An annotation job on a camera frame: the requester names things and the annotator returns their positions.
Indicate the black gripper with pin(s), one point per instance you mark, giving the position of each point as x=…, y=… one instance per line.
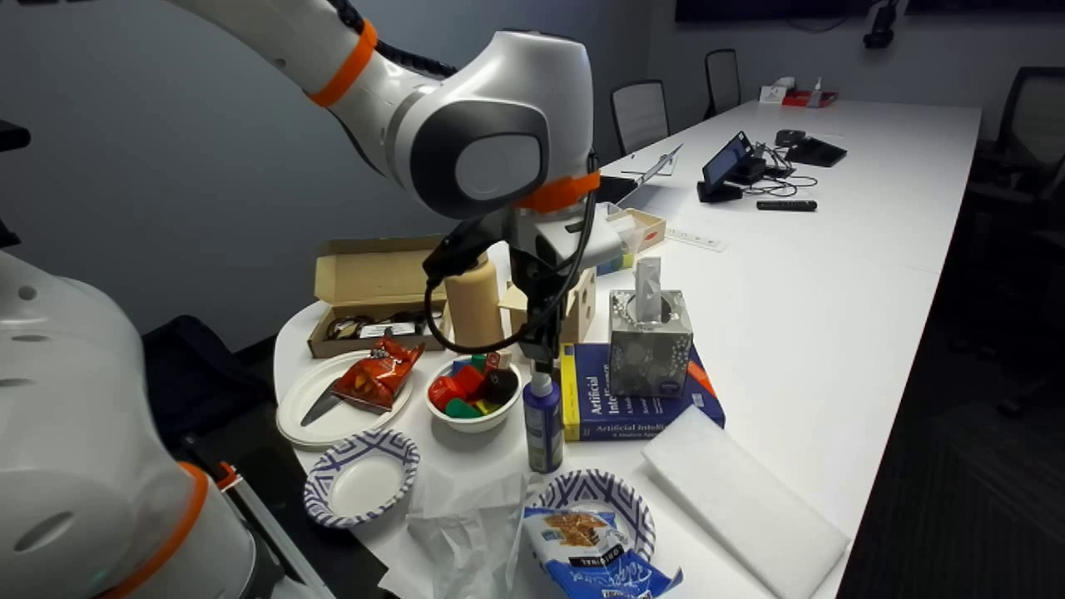
x=552, y=270

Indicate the clear plastic cap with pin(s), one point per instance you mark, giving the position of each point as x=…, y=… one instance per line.
x=542, y=382

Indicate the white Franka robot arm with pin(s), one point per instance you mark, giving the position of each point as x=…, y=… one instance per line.
x=500, y=102

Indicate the tan plastic bottle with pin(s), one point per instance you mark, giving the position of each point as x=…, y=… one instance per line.
x=479, y=304

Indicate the wooden shape sorter box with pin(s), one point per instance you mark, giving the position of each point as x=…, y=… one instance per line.
x=585, y=304

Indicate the blue book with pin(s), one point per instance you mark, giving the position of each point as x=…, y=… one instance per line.
x=594, y=415

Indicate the grey tissue box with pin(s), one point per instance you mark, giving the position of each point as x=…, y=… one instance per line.
x=649, y=351

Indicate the red toy block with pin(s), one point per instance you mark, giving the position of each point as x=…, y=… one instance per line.
x=453, y=391

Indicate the white tissue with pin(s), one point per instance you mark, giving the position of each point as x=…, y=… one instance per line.
x=647, y=284

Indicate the white bowl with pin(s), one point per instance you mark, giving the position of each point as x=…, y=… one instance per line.
x=473, y=422

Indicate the green toy block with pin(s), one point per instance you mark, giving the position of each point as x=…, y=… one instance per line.
x=462, y=409

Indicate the clear plastic storage box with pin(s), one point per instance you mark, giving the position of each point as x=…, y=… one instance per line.
x=634, y=236

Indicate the blue patterned paper plate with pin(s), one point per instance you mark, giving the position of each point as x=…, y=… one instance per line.
x=360, y=483
x=600, y=488

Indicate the flat black tablet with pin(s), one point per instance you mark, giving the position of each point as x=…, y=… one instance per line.
x=617, y=188

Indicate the red snack bag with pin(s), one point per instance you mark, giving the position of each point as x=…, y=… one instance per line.
x=377, y=376

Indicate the open cardboard box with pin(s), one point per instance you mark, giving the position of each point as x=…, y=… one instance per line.
x=377, y=277

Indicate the crumpled clear plastic bag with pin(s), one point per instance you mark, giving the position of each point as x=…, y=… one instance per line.
x=462, y=543

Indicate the blue cookie snack bag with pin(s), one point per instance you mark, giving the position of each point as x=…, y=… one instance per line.
x=605, y=566

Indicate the grey mesh office chair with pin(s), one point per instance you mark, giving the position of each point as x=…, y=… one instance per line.
x=723, y=81
x=642, y=114

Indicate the phone on black stand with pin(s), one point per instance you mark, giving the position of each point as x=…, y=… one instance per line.
x=729, y=160

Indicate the white foam block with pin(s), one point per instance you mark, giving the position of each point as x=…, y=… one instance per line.
x=744, y=505

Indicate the black remote stick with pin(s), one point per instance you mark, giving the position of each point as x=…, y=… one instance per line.
x=786, y=205

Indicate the black pouch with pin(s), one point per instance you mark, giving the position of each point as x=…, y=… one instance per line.
x=817, y=151

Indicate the white slanted bar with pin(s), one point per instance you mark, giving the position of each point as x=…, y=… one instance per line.
x=277, y=533

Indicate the red and white boxes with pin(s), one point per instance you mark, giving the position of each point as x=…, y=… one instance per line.
x=801, y=96

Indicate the black bag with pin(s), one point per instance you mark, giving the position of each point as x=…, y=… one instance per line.
x=187, y=376

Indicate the black office chair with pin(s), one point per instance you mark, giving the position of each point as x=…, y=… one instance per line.
x=1034, y=121

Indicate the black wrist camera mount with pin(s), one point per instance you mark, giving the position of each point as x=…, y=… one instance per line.
x=453, y=255

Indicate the black wall mounted camera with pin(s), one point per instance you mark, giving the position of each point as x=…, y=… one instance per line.
x=885, y=21

